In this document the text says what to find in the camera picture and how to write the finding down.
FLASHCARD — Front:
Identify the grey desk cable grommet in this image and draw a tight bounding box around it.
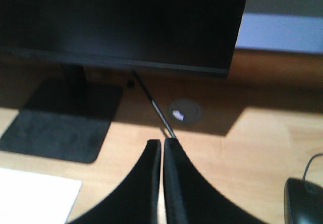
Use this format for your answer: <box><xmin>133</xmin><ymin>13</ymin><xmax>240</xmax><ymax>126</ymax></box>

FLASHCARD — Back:
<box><xmin>168</xmin><ymin>98</ymin><xmax>203</xmax><ymax>125</ymax></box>

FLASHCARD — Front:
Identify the black monitor stand base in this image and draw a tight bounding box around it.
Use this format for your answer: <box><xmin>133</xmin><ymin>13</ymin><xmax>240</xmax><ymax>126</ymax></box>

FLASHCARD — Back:
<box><xmin>1</xmin><ymin>65</ymin><xmax>123</xmax><ymax>163</ymax></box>

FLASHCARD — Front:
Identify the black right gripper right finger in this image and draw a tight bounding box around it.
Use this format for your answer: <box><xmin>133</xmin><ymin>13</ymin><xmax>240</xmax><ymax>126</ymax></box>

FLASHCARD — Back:
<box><xmin>163</xmin><ymin>138</ymin><xmax>262</xmax><ymax>223</ymax></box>

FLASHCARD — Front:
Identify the white paper sheet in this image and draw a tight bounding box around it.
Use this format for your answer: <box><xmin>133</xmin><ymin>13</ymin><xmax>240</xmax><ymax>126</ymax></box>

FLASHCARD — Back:
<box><xmin>1</xmin><ymin>168</ymin><xmax>82</xmax><ymax>223</ymax></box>

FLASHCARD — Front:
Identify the black computer mouse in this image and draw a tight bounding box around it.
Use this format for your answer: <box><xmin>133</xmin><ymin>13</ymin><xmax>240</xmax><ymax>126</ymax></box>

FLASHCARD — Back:
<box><xmin>284</xmin><ymin>178</ymin><xmax>322</xmax><ymax>224</ymax></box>

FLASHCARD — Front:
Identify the black computer monitor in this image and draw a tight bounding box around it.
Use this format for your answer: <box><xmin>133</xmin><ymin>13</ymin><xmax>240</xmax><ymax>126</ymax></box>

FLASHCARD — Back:
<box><xmin>1</xmin><ymin>0</ymin><xmax>246</xmax><ymax>77</ymax></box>

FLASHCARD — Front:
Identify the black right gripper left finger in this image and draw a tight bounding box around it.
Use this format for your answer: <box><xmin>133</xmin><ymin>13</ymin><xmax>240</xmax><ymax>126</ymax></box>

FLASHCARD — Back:
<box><xmin>71</xmin><ymin>140</ymin><xmax>161</xmax><ymax>223</ymax></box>

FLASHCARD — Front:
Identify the black cable right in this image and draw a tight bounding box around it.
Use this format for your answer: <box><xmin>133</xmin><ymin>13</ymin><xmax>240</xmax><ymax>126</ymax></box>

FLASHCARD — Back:
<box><xmin>132</xmin><ymin>70</ymin><xmax>176</xmax><ymax>139</ymax></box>

